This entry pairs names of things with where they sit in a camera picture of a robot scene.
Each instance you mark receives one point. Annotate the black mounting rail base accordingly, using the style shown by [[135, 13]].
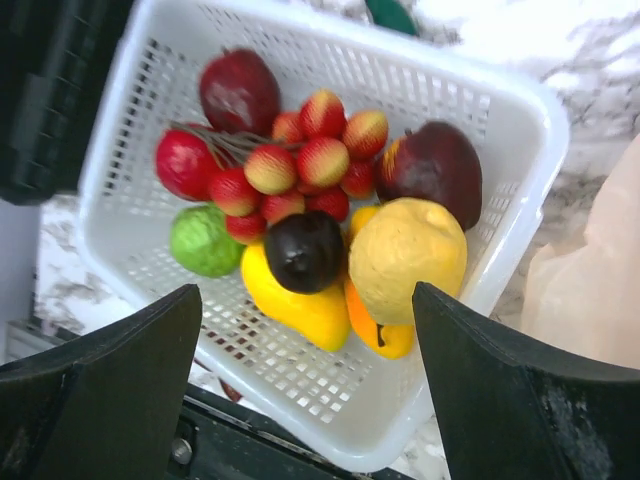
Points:
[[218, 439]]

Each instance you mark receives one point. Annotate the red fake cherry bunch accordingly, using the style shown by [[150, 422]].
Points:
[[316, 158]]

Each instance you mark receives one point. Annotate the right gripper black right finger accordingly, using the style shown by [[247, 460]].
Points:
[[511, 407]]

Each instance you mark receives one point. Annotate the red fake apple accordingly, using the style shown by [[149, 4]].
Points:
[[239, 93]]

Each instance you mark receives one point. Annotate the green fake fruit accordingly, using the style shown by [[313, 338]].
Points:
[[200, 243]]

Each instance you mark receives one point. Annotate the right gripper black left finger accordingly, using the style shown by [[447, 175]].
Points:
[[104, 405]]

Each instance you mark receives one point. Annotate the yellow fake bell pepper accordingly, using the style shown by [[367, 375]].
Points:
[[321, 318]]

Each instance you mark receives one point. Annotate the red fake tomato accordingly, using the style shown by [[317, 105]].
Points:
[[185, 165]]

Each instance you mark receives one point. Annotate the dark purple fake plum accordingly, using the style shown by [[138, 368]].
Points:
[[305, 251]]

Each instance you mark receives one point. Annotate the dark maroon fake fruit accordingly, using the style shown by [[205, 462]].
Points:
[[436, 163]]

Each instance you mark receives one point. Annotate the orange fake fruit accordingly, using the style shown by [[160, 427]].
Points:
[[390, 342]]

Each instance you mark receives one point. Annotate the black plastic toolbox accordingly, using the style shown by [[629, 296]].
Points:
[[55, 59]]

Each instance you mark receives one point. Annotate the orange translucent plastic bag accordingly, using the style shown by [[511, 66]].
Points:
[[582, 294]]

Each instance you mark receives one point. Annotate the yellow fake lemon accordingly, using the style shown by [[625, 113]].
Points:
[[407, 241]]

